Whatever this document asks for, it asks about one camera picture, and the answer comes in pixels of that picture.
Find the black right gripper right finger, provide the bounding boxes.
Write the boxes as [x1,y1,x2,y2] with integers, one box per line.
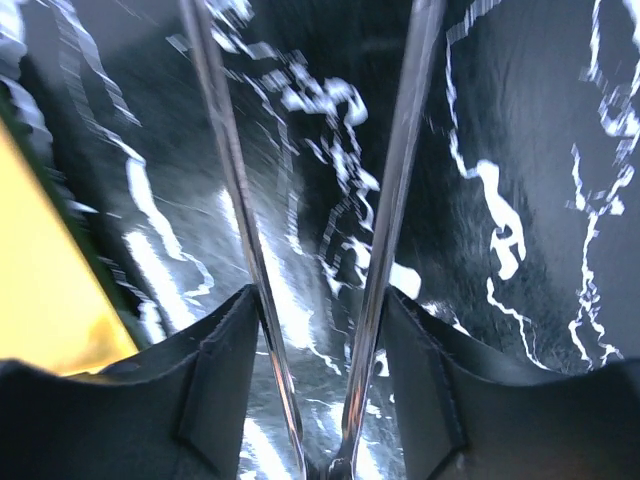
[382,288,639,479]

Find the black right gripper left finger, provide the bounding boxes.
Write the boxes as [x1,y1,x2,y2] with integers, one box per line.
[1,286,260,479]

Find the metal tongs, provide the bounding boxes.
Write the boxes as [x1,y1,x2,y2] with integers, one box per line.
[179,1,446,479]

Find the gold tin lid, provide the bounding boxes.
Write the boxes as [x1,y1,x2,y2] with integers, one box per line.
[1,77,150,375]

